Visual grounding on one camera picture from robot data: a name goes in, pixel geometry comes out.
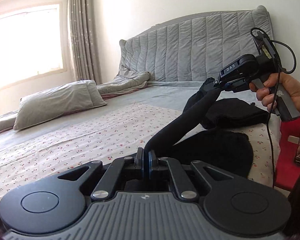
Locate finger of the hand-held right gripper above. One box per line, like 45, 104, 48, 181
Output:
204, 77, 227, 92

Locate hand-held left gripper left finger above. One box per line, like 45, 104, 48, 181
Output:
57, 147, 146, 202

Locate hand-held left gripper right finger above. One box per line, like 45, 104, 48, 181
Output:
146, 150, 234, 200

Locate black pants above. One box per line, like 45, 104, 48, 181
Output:
145, 77, 254, 183
201, 98, 268, 130

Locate folded black pants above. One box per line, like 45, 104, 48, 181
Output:
201, 98, 268, 130

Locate person's right hand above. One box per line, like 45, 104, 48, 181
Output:
249, 71, 300, 120

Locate grey quilted headboard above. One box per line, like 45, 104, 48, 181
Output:
117, 5, 274, 83

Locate grey bed sheet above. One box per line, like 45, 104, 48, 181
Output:
0, 80, 261, 155

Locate floral bed sheet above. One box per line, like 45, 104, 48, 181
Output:
0, 102, 282, 205

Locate red chair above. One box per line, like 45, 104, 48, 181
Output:
275, 120, 300, 193

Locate grey pillow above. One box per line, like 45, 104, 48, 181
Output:
13, 80, 108, 131

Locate grey patterned curtain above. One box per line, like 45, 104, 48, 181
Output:
67, 0, 101, 83

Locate window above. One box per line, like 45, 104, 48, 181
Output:
0, 4, 65, 85

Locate black cable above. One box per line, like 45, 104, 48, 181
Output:
250, 27, 298, 189

